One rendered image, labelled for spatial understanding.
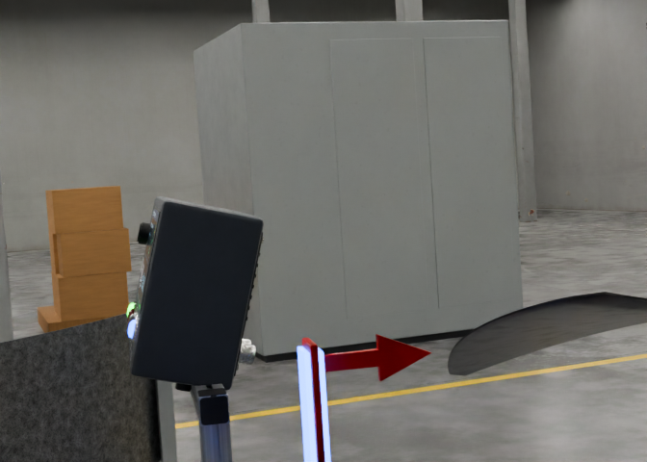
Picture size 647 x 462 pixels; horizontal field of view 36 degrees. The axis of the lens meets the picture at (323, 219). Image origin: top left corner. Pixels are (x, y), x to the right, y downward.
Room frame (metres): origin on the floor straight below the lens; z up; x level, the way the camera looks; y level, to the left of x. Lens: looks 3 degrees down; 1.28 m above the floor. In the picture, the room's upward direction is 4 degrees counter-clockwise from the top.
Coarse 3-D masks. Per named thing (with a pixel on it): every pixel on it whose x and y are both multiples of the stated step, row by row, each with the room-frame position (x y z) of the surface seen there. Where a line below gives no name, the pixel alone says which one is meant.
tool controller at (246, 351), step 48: (144, 240) 1.26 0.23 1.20; (192, 240) 1.06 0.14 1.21; (240, 240) 1.07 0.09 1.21; (144, 288) 1.06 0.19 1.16; (192, 288) 1.06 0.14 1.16; (240, 288) 1.07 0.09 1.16; (144, 336) 1.05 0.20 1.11; (192, 336) 1.06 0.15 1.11; (240, 336) 1.07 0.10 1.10; (192, 384) 1.06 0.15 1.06
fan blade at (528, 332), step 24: (528, 312) 0.47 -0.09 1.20; (552, 312) 0.46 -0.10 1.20; (576, 312) 0.46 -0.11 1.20; (600, 312) 0.46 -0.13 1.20; (624, 312) 0.46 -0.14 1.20; (480, 336) 0.53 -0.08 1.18; (504, 336) 0.54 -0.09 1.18; (528, 336) 0.55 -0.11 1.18; (552, 336) 0.58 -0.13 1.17; (576, 336) 0.60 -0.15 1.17; (456, 360) 0.60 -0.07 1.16; (480, 360) 0.61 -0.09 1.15; (504, 360) 0.64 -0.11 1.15
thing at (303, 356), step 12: (300, 348) 0.50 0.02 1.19; (300, 360) 0.50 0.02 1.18; (300, 372) 0.50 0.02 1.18; (300, 384) 0.51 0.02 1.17; (300, 396) 0.51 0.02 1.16; (312, 396) 0.49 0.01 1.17; (312, 408) 0.49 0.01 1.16; (312, 420) 0.49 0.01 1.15; (312, 432) 0.49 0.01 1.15; (312, 444) 0.49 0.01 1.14; (312, 456) 0.49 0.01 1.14
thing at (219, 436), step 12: (204, 396) 1.00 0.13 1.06; (216, 396) 1.01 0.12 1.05; (204, 432) 1.00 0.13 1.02; (216, 432) 1.01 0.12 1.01; (228, 432) 1.01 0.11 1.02; (204, 444) 1.00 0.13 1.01; (216, 444) 1.01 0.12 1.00; (228, 444) 1.01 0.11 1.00; (204, 456) 1.00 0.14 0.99; (216, 456) 1.01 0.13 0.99; (228, 456) 1.01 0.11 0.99
